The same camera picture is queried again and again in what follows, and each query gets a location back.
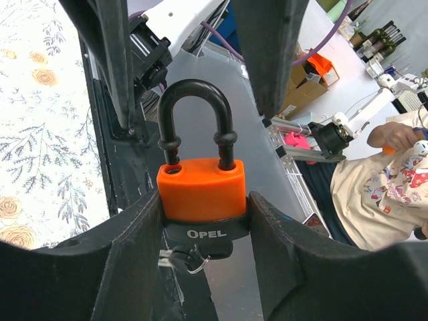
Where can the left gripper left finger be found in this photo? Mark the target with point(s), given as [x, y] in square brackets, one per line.
[77, 274]

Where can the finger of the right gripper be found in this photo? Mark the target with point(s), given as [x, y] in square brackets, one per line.
[268, 34]
[104, 27]

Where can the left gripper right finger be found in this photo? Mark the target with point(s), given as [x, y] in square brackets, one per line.
[303, 275]

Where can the black head key bunch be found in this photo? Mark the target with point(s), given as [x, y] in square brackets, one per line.
[197, 255]

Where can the orange black padlock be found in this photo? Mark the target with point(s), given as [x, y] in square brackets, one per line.
[204, 199]

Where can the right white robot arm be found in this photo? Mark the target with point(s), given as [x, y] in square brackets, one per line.
[134, 51]

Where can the orange plastic part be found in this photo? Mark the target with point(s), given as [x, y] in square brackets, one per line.
[324, 68]

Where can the cardboard box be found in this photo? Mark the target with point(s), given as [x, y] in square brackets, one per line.
[305, 86]

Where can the person in cream shirt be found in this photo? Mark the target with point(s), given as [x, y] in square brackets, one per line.
[374, 202]

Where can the floral table mat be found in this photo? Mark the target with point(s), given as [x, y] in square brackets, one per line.
[51, 181]

